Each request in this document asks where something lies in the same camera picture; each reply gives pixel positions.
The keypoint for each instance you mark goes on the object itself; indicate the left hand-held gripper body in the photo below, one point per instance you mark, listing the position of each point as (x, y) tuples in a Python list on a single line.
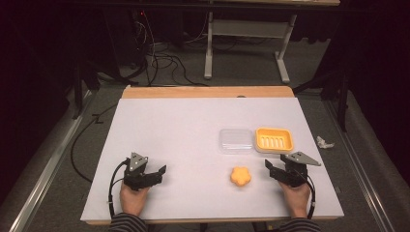
[(136, 175)]

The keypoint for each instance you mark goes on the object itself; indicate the person's left hand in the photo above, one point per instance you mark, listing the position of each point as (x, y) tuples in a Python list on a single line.
[(133, 200)]

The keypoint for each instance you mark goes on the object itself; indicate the orange flower-shaped soap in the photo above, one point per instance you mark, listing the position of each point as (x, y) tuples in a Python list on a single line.
[(240, 176)]

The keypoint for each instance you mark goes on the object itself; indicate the white table mat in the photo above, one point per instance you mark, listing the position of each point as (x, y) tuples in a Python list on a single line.
[(180, 145)]

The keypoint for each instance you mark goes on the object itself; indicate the metal floor rail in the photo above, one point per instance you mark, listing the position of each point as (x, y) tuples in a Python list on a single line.
[(357, 167), (45, 174)]

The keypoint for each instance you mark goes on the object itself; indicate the black metal stand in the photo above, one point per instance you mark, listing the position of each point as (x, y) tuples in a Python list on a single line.
[(335, 93), (84, 80)]

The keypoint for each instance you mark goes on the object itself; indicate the white metal desk frame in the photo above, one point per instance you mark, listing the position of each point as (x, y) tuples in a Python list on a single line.
[(248, 29)]

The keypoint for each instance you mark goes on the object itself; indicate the person's right hand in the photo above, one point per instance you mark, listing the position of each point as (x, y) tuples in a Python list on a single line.
[(296, 199)]

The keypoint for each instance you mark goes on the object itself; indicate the crumpled white paper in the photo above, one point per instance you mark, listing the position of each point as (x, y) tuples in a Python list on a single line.
[(323, 143)]

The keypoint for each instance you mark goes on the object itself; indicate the yellow soap dish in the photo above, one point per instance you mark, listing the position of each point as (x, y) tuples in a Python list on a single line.
[(274, 139)]

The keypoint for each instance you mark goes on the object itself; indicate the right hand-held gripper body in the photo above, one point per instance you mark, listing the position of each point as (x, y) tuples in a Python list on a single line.
[(295, 169)]

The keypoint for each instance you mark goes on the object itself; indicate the clear plastic lid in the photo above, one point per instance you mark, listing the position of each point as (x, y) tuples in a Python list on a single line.
[(236, 141)]

